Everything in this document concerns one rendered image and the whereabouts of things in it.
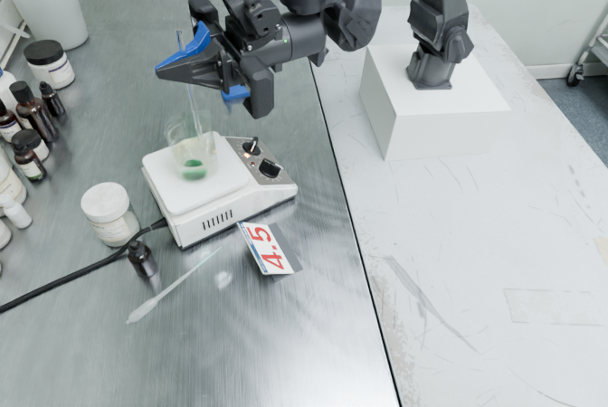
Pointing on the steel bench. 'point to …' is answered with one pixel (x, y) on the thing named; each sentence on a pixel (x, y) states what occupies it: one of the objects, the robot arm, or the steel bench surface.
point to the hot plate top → (162, 172)
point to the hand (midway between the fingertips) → (185, 64)
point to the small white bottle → (14, 212)
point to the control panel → (258, 162)
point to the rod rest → (235, 92)
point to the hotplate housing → (220, 209)
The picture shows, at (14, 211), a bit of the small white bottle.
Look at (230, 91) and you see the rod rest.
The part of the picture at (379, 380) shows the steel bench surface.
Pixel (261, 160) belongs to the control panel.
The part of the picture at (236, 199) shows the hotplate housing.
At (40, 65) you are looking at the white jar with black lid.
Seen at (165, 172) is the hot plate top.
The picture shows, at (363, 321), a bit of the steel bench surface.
